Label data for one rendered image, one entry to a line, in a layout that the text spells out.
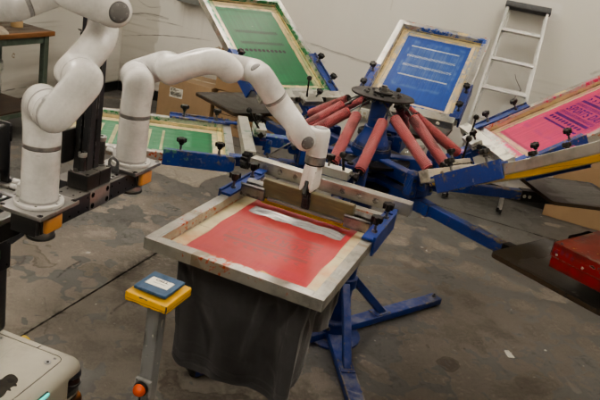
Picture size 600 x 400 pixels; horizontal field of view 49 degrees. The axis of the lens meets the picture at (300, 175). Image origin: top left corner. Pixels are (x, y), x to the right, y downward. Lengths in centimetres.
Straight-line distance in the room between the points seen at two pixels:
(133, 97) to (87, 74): 45
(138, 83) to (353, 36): 467
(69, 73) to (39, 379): 132
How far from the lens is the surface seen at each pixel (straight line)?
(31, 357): 276
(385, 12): 651
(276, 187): 245
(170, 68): 211
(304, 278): 202
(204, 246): 211
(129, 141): 215
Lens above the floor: 188
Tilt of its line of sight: 19 degrees down
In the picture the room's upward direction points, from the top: 10 degrees clockwise
